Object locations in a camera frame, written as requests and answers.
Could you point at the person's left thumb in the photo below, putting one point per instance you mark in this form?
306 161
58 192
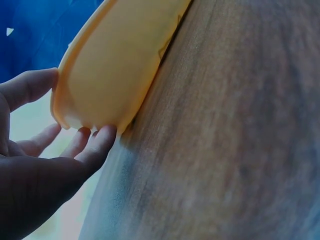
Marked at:
32 85

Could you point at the yellow plastic tray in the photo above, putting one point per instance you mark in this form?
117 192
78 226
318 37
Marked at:
107 65

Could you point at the person's left hand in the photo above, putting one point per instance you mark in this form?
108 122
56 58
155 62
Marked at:
32 185

